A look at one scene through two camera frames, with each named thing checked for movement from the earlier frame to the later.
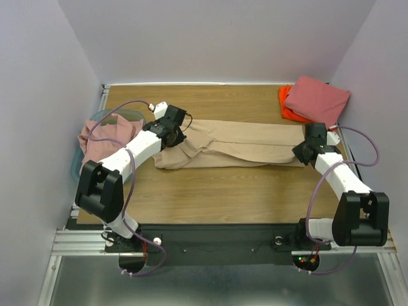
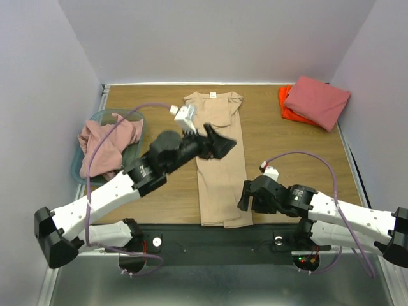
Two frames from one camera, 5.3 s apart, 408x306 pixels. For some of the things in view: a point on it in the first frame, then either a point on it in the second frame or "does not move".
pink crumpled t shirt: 96,140 does not move
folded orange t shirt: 287,113 does not move
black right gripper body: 303,153 → 250,196
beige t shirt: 217,143 → 221,180
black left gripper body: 179,138 → 197,148
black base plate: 223,244 does not move
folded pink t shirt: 317,101 does not move
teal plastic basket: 104,117 does not move
